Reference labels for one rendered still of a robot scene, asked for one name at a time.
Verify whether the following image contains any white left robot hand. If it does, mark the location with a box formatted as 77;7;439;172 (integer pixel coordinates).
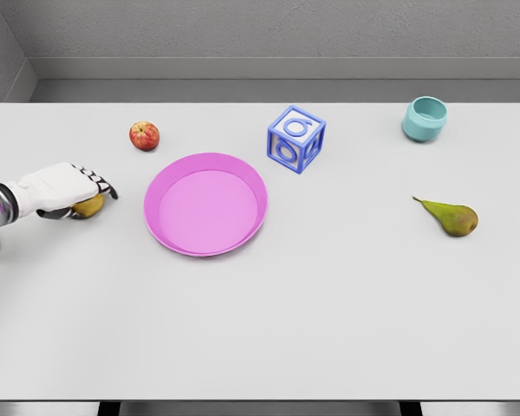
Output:
18;162;120;221

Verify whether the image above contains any yellow lemon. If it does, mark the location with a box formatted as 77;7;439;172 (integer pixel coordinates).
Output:
71;193;106;220

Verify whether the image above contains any pink round plate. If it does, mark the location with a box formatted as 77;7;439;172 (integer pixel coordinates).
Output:
143;152;269;258

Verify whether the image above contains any red apple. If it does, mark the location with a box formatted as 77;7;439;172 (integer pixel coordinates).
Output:
128;120;161;153

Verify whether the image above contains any blue letter block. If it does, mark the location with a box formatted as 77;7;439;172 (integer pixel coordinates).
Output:
266;104;328;175

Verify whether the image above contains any teal cup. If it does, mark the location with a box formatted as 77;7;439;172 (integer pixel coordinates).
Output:
400;95;449;144

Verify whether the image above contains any green pear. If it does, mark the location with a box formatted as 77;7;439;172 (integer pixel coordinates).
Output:
412;195;479;238

